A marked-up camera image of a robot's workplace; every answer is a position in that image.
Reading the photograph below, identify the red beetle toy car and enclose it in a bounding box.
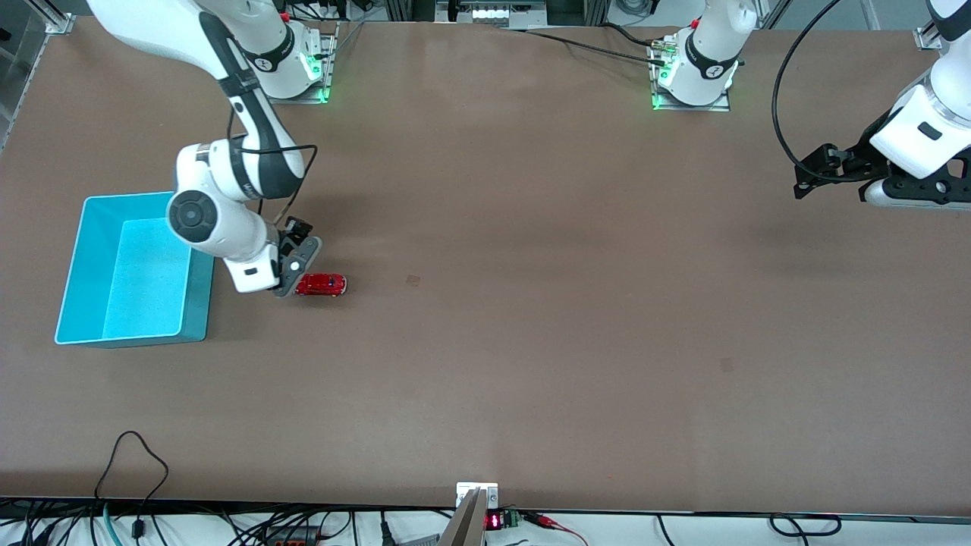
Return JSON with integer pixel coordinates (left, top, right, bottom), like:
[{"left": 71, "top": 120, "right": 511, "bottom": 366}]
[{"left": 294, "top": 272, "right": 348, "bottom": 299}]

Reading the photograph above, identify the blue plastic box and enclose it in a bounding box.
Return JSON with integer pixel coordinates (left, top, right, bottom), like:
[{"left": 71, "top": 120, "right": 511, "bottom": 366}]
[{"left": 55, "top": 191, "right": 218, "bottom": 349}]

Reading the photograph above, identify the black orange power strip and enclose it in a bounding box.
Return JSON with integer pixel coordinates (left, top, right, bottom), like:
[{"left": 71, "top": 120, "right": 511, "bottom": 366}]
[{"left": 262, "top": 526, "right": 321, "bottom": 546}]

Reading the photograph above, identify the rack device with white light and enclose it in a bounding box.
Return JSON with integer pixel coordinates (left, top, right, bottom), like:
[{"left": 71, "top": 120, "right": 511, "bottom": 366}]
[{"left": 436, "top": 0, "right": 548, "bottom": 28}]

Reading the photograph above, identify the short black table cable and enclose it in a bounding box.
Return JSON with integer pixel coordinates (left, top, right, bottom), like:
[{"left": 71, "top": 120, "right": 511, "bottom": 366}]
[{"left": 603, "top": 22, "right": 662, "bottom": 51}]

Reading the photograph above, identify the thick black table cable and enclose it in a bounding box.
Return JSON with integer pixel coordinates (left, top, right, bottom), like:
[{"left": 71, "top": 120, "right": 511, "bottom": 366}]
[{"left": 504, "top": 27, "right": 672, "bottom": 69}]

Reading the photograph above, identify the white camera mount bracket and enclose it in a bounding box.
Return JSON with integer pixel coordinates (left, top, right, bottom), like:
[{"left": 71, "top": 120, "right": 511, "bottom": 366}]
[{"left": 456, "top": 482, "right": 499, "bottom": 509}]

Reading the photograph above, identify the thin tall looped black cable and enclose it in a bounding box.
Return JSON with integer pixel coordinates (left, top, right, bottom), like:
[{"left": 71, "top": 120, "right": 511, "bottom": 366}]
[{"left": 94, "top": 431, "right": 170, "bottom": 541}]

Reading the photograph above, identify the grey camera mount bar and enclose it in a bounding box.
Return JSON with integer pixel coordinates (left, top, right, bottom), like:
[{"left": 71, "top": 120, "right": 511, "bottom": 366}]
[{"left": 438, "top": 488, "right": 488, "bottom": 546}]

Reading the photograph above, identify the flat looped black cable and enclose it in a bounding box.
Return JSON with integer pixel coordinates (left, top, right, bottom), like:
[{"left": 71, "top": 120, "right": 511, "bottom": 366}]
[{"left": 769, "top": 513, "right": 843, "bottom": 538}]

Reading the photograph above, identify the red wire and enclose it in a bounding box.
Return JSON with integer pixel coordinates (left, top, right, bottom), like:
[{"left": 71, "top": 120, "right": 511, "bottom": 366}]
[{"left": 522, "top": 513, "right": 589, "bottom": 546}]

